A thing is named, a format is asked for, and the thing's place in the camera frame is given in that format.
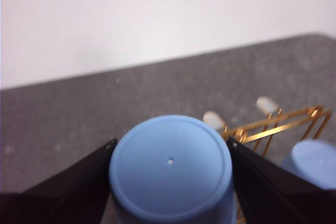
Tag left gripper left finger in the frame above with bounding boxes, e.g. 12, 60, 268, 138
0, 138, 118, 224

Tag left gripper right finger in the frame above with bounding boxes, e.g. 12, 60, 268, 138
226, 137, 336, 224

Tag blue ribbed plastic cup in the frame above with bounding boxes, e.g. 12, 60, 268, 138
109, 114, 236, 224
278, 139, 336, 190

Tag gold wire cup rack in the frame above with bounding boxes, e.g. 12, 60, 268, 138
203, 97, 333, 224

